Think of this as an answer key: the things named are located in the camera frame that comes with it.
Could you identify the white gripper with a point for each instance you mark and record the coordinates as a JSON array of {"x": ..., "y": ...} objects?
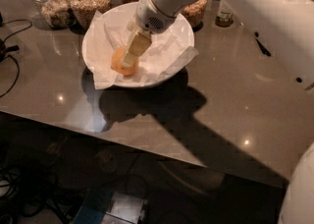
[{"x": 147, "y": 17}]

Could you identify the orange fruit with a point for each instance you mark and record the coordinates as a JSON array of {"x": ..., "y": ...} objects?
[{"x": 116, "y": 63}]

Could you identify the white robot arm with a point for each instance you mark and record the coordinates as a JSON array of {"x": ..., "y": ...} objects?
[{"x": 275, "y": 125}]

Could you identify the white bowl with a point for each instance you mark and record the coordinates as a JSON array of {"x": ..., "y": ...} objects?
[{"x": 98, "y": 43}]

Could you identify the white paper napkin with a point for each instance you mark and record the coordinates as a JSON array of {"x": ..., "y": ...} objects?
[{"x": 163, "y": 52}]

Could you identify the glass jar with grains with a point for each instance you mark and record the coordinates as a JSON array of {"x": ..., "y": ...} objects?
[{"x": 89, "y": 2}]

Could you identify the glass jar with mixed cereal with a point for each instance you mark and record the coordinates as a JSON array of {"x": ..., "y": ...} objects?
[{"x": 194, "y": 12}]

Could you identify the glass jar with oats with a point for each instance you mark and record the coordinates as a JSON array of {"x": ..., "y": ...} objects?
[{"x": 57, "y": 13}]

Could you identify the clear glass bottle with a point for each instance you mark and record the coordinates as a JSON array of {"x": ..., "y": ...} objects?
[{"x": 224, "y": 17}]

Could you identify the metal box under table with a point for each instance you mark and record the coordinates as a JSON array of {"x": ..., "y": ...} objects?
[{"x": 111, "y": 208}]

